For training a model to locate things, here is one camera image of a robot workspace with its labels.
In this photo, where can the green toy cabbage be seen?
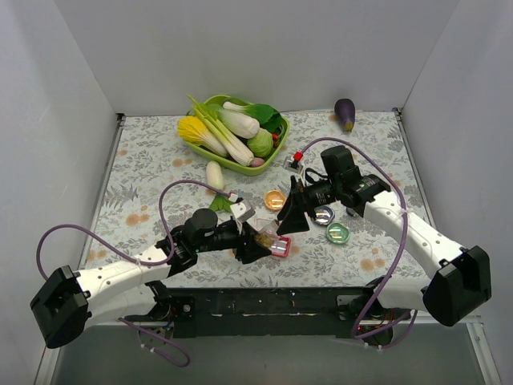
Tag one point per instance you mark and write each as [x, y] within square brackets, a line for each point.
[261, 144]

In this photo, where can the white toy radish with leaves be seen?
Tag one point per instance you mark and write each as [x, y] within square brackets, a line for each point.
[215, 179]

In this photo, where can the amber pill bottle gold cap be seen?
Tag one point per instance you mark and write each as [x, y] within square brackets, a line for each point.
[266, 239]

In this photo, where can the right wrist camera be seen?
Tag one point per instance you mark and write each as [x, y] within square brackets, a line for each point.
[293, 163]

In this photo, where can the orange round pill case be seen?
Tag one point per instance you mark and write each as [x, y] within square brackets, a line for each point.
[274, 200]

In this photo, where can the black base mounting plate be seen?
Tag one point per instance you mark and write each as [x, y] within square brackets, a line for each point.
[230, 311]

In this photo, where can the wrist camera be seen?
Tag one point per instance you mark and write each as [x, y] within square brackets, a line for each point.
[240, 209]
[293, 163]

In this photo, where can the white toy celery stalk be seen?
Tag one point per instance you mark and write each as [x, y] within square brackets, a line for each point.
[235, 147]

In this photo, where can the yellow toy napa cabbage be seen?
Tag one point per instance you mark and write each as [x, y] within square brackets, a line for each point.
[193, 130]

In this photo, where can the red rectangular pill box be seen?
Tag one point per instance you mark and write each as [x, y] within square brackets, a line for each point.
[282, 246]

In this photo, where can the pink toy onion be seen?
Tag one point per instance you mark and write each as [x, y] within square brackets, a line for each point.
[257, 162]

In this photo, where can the green plastic vegetable basket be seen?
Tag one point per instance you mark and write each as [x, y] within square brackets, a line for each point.
[228, 161]

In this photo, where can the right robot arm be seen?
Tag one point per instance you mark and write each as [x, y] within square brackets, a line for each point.
[460, 278]

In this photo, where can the green round pill case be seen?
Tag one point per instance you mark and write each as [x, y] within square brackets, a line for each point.
[337, 233]

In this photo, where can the purple toy eggplant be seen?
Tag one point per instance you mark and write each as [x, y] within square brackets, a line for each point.
[345, 111]

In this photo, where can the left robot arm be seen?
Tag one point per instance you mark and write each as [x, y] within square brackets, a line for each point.
[70, 301]

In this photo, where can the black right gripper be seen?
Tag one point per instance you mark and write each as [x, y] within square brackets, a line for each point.
[300, 196]

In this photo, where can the aluminium frame rail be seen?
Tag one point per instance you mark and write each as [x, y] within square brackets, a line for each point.
[482, 350]

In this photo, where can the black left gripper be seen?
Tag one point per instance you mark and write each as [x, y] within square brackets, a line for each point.
[244, 242]

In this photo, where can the green toy bok choy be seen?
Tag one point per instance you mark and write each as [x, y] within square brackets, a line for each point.
[267, 116]

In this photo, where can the floral patterned table mat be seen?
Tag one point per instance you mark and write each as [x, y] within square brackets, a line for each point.
[157, 181]

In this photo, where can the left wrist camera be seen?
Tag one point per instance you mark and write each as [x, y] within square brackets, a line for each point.
[240, 209]

